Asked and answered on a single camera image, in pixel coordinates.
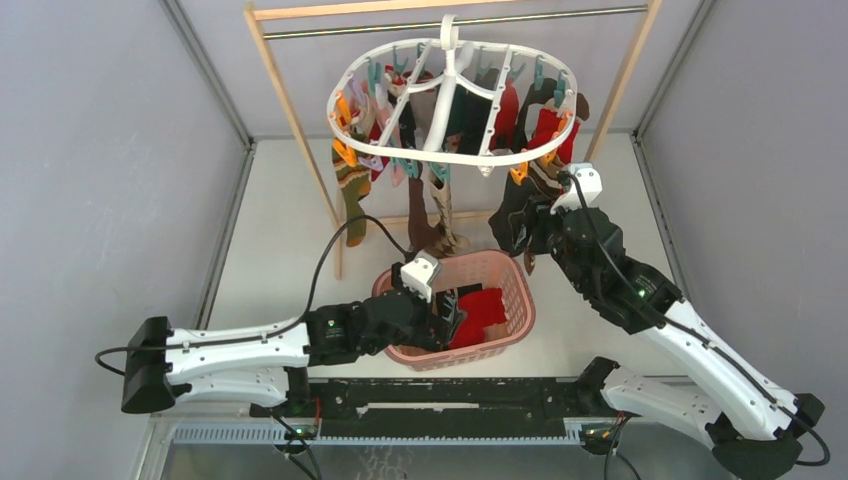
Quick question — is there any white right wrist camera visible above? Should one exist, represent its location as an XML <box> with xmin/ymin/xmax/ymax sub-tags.
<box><xmin>550</xmin><ymin>162</ymin><xmax>603</xmax><ymax>214</ymax></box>

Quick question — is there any pink plastic laundry basket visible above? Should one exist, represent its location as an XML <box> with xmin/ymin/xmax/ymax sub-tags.
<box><xmin>385</xmin><ymin>250</ymin><xmax>536</xmax><ymax>372</ymax></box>

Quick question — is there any brown sock with striped toe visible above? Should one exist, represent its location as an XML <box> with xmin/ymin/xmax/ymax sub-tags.
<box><xmin>407</xmin><ymin>178</ymin><xmax>441</xmax><ymax>251</ymax></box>

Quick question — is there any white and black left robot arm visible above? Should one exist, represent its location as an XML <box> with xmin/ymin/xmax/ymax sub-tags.
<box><xmin>121</xmin><ymin>290</ymin><xmax>467</xmax><ymax>417</ymax></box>

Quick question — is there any beige argyle pattern sock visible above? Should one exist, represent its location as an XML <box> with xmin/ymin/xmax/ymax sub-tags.
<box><xmin>426</xmin><ymin>175</ymin><xmax>471</xmax><ymax>258</ymax></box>

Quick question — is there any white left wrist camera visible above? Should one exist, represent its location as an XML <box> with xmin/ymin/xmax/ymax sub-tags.
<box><xmin>400</xmin><ymin>251</ymin><xmax>441</xmax><ymax>303</ymax></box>

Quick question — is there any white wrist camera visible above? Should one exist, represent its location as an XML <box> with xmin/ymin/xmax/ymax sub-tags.
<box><xmin>550</xmin><ymin>162</ymin><xmax>603</xmax><ymax>214</ymax></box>
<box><xmin>400</xmin><ymin>251</ymin><xmax>441</xmax><ymax>303</ymax></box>

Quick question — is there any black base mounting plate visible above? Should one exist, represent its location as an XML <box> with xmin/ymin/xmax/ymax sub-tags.
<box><xmin>249</xmin><ymin>377</ymin><xmax>618</xmax><ymax>440</ymax></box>

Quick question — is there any wooden clothes rack frame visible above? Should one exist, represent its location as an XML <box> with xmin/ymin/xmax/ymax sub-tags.
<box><xmin>243</xmin><ymin>0</ymin><xmax>664</xmax><ymax>281</ymax></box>

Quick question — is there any olive green and orange sock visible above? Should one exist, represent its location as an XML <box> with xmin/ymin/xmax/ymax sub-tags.
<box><xmin>332</xmin><ymin>149</ymin><xmax>371</xmax><ymax>248</ymax></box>

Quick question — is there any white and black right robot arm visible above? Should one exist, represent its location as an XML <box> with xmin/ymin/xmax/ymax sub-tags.
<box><xmin>511</xmin><ymin>197</ymin><xmax>832</xmax><ymax>479</ymax></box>

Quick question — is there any black sock with beige stripes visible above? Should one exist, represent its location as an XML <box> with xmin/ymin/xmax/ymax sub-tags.
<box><xmin>436</xmin><ymin>283</ymin><xmax>483</xmax><ymax>301</ymax></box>

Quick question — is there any metal hanging rod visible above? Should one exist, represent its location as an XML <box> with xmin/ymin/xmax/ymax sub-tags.
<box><xmin>262</xmin><ymin>5</ymin><xmax>649</xmax><ymax>42</ymax></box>

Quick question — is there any dark green patterned sock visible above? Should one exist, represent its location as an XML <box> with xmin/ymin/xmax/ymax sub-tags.
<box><xmin>445</xmin><ymin>87</ymin><xmax>491</xmax><ymax>155</ymax></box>

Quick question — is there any black sock with tan toe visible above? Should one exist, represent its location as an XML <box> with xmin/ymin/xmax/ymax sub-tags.
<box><xmin>488</xmin><ymin>93</ymin><xmax>590</xmax><ymax>259</ymax></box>

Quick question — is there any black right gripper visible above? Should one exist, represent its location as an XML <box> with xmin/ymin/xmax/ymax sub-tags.
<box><xmin>508</xmin><ymin>194</ymin><xmax>590</xmax><ymax>296</ymax></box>

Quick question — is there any long thin red sock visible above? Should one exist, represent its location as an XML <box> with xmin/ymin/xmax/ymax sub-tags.
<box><xmin>489</xmin><ymin>80</ymin><xmax>519</xmax><ymax>151</ymax></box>

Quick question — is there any white round clip hanger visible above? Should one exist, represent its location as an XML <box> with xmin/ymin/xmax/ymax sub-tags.
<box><xmin>330</xmin><ymin>29</ymin><xmax>578</xmax><ymax>183</ymax></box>

